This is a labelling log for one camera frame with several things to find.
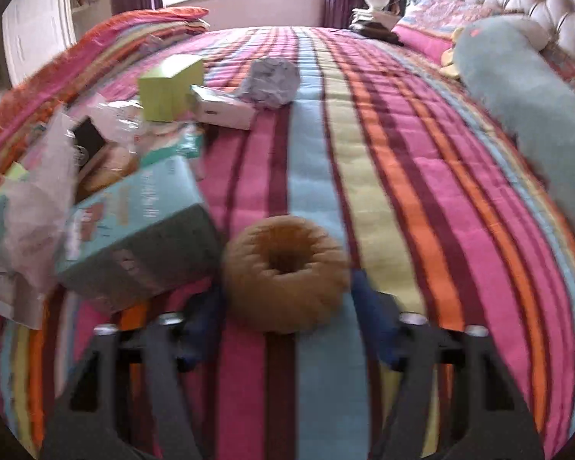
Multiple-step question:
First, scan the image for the white door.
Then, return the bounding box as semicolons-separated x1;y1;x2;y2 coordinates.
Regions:
2;0;77;87

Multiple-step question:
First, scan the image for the teal tissue packet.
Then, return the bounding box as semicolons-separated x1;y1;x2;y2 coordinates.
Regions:
139;127;207;166

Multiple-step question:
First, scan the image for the brown plush donut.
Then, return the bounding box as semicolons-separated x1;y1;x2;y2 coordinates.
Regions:
222;215;352;335

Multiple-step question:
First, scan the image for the green white cardboard box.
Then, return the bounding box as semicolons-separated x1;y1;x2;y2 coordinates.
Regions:
55;156;223;314

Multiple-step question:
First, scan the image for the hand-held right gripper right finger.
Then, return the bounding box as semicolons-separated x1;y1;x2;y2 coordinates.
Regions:
350;268;547;460

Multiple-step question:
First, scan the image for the crumpled grey plastic bag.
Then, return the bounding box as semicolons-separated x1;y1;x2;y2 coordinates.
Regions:
238;56;301;109

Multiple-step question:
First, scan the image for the teal plush toy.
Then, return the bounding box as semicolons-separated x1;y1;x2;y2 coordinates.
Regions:
440;14;575;202

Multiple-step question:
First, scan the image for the clear plastic bag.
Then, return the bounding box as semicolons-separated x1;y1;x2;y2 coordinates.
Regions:
0;103;84;329

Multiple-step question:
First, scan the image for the small black box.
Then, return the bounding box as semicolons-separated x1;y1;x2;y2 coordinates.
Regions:
72;116;107;164

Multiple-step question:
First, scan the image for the striped bed blanket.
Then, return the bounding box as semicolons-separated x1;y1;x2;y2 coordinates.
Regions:
0;26;575;460

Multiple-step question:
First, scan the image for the folded colourful quilt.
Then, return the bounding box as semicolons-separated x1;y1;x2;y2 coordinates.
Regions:
0;6;210;178

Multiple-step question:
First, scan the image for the pink patterned pillow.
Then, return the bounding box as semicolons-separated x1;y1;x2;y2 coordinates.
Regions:
393;0;490;65

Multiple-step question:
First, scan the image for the lime green box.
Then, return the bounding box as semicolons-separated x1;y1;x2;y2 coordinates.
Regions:
138;54;205;123

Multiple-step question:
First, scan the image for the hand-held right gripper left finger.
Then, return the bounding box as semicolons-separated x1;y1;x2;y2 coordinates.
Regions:
38;285;226;460

